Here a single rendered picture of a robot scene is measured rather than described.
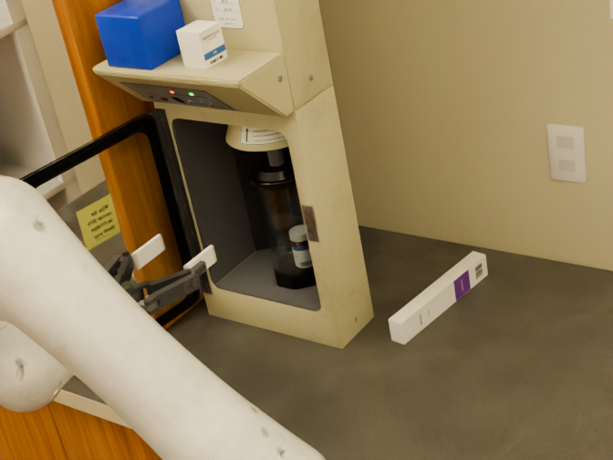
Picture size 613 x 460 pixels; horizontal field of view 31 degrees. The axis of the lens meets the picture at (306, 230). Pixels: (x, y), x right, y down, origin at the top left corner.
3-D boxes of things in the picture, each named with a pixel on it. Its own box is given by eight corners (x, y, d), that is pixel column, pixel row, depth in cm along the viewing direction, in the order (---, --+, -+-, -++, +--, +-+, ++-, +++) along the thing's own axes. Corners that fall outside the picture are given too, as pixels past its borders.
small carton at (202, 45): (205, 55, 178) (197, 19, 175) (227, 57, 175) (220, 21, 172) (183, 67, 174) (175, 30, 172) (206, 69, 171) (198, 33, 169)
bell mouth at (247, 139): (264, 105, 207) (259, 78, 204) (342, 113, 197) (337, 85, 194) (205, 145, 195) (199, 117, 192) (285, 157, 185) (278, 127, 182)
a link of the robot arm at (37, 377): (5, 434, 158) (36, 419, 150) (-49, 365, 157) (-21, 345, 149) (73, 379, 168) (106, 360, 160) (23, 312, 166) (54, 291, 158)
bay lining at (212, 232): (285, 224, 228) (252, 65, 212) (392, 244, 213) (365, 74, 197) (212, 285, 212) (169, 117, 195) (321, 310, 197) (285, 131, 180)
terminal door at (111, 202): (202, 298, 213) (152, 109, 194) (78, 384, 195) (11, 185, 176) (199, 297, 213) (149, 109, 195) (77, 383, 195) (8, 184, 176)
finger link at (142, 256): (138, 270, 181) (134, 269, 181) (165, 249, 186) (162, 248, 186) (133, 255, 179) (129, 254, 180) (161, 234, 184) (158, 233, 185)
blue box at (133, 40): (148, 44, 188) (135, -6, 184) (192, 47, 182) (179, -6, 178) (108, 67, 181) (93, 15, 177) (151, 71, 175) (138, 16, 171)
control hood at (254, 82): (150, 95, 195) (136, 41, 190) (296, 111, 176) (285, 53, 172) (105, 121, 187) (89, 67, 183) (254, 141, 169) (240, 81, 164)
